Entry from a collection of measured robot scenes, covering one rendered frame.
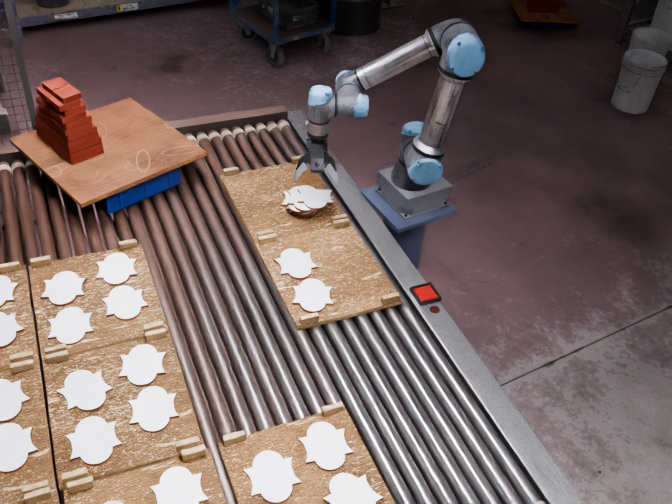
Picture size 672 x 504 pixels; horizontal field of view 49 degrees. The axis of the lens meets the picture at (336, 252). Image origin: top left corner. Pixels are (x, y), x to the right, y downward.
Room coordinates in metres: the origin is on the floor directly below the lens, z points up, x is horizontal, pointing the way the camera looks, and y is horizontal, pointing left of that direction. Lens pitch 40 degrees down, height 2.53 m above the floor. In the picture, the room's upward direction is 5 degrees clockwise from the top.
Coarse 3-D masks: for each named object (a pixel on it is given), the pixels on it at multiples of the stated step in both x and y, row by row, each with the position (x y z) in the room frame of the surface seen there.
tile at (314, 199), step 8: (304, 192) 2.10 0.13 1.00; (312, 192) 2.10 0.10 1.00; (320, 192) 2.11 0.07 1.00; (328, 192) 2.11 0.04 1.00; (304, 200) 2.05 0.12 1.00; (312, 200) 2.06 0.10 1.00; (320, 200) 2.06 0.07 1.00; (328, 200) 2.06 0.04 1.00; (312, 208) 2.02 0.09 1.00; (320, 208) 2.02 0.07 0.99
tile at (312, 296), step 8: (304, 280) 1.70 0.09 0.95; (312, 280) 1.71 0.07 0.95; (296, 288) 1.67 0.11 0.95; (304, 288) 1.67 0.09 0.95; (312, 288) 1.67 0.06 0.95; (320, 288) 1.67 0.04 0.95; (328, 288) 1.68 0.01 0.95; (296, 296) 1.63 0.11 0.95; (304, 296) 1.63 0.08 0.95; (312, 296) 1.64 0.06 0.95; (320, 296) 1.64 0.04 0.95; (328, 296) 1.64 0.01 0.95; (296, 304) 1.60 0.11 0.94; (304, 304) 1.60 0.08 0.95; (312, 304) 1.60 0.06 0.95; (320, 304) 1.60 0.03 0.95; (328, 304) 1.61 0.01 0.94; (312, 312) 1.57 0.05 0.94
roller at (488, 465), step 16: (272, 128) 2.64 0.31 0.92; (288, 144) 2.53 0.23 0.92; (288, 160) 2.43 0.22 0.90; (400, 320) 1.59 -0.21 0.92; (400, 336) 1.54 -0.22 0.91; (416, 352) 1.47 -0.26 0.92; (432, 368) 1.41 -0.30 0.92; (432, 384) 1.36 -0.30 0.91; (448, 400) 1.30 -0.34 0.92; (448, 416) 1.26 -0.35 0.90; (464, 416) 1.25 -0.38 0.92; (464, 432) 1.20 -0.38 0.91; (480, 448) 1.15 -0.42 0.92; (480, 464) 1.11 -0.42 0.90; (496, 464) 1.11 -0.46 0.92; (496, 480) 1.06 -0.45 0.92; (512, 496) 1.02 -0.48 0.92
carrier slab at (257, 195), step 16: (224, 176) 2.24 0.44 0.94; (240, 176) 2.25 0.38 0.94; (256, 176) 2.26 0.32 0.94; (272, 176) 2.27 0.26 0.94; (288, 176) 2.28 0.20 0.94; (304, 176) 2.29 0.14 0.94; (240, 192) 2.15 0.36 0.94; (256, 192) 2.16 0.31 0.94; (272, 192) 2.17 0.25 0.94; (240, 208) 2.06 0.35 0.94; (256, 208) 2.07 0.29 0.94; (272, 208) 2.07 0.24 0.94; (336, 208) 2.11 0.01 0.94; (256, 224) 1.98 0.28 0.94; (272, 224) 1.98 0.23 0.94; (288, 224) 1.99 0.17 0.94; (304, 224) 2.00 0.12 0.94; (320, 224) 2.01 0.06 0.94; (256, 240) 1.89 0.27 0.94
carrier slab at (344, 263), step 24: (288, 240) 1.91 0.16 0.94; (312, 240) 1.92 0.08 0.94; (336, 240) 1.93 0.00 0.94; (360, 240) 1.94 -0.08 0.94; (264, 264) 1.78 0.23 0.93; (336, 264) 1.81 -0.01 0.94; (360, 264) 1.82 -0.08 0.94; (288, 288) 1.67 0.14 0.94; (336, 288) 1.69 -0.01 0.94; (360, 288) 1.70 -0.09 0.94; (384, 288) 1.71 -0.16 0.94; (288, 312) 1.58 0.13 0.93; (336, 312) 1.59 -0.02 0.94; (360, 312) 1.60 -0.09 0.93
